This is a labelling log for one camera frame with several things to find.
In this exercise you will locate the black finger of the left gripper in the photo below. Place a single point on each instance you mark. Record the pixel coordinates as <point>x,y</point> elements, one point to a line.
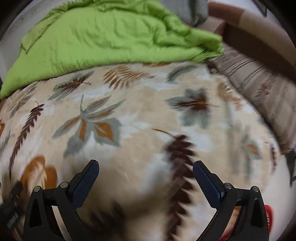
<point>11,211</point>

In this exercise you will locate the leaf pattern beige blanket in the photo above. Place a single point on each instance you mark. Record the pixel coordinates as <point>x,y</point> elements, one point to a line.
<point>145,124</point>

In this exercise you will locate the brown padded headboard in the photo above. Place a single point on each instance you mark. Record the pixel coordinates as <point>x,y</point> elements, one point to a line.
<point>254,36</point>

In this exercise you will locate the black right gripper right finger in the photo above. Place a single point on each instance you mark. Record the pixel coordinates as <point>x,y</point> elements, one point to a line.
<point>251,223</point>

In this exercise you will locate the grey pillow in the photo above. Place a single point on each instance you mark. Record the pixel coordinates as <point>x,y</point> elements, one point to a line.
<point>191,12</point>

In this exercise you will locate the red plastic trash basket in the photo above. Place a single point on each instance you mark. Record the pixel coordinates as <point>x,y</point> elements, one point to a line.
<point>227,233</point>

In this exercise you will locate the green quilt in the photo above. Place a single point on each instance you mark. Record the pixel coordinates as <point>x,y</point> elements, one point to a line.
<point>83,34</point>

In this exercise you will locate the striped beige pillow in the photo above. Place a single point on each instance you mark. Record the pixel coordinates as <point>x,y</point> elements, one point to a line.
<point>271,93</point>

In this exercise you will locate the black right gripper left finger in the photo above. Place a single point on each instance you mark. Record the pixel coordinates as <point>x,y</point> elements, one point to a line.
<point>40,222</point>

